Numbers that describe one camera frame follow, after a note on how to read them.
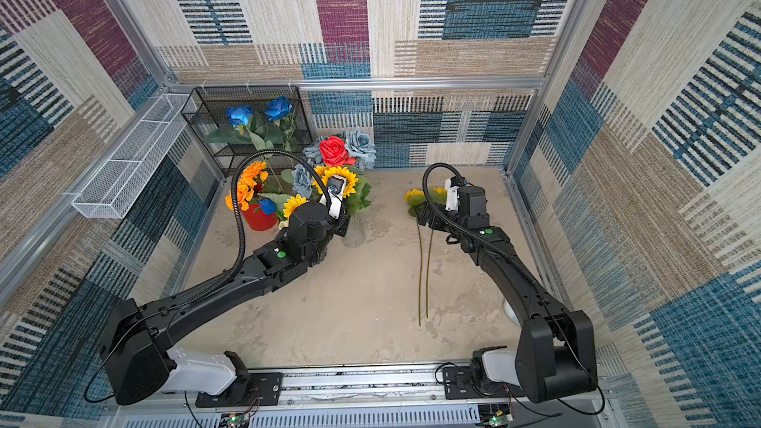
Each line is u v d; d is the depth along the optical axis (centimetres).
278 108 73
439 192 107
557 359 41
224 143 113
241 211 71
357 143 70
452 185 76
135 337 40
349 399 73
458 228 59
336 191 62
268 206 73
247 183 73
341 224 67
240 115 69
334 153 69
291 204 73
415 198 105
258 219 105
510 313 83
